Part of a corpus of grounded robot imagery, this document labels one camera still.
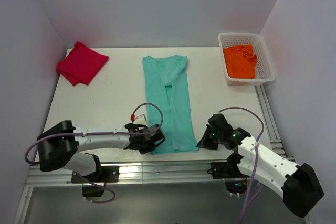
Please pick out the white plastic basket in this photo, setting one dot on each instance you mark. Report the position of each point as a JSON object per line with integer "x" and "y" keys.
{"x": 263, "y": 69}

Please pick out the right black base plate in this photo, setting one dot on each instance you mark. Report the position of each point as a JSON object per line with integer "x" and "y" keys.
{"x": 222, "y": 170}

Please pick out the folded red t shirt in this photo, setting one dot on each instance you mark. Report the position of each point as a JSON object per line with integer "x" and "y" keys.
{"x": 81, "y": 65}

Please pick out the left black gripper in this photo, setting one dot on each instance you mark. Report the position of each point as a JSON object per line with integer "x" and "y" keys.
{"x": 151, "y": 140}

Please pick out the orange t shirt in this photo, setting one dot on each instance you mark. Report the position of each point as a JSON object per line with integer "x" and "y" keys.
{"x": 240, "y": 61}

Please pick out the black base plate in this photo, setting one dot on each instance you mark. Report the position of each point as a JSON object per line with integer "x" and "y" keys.
{"x": 222, "y": 170}
{"x": 109, "y": 174}

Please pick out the teal t shirt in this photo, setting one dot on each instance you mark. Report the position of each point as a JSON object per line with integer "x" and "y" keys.
{"x": 166, "y": 86}

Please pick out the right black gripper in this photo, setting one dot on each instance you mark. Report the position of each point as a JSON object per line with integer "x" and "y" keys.
{"x": 207, "y": 138}

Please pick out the aluminium rail frame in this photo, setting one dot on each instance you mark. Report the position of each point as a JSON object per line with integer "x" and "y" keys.
{"x": 149, "y": 172}

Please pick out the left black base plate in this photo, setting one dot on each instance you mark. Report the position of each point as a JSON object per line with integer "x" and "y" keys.
{"x": 109, "y": 174}

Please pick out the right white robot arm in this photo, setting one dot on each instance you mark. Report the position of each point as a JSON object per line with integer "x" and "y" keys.
{"x": 297, "y": 185}

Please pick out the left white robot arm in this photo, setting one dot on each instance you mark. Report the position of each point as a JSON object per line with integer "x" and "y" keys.
{"x": 65, "y": 146}

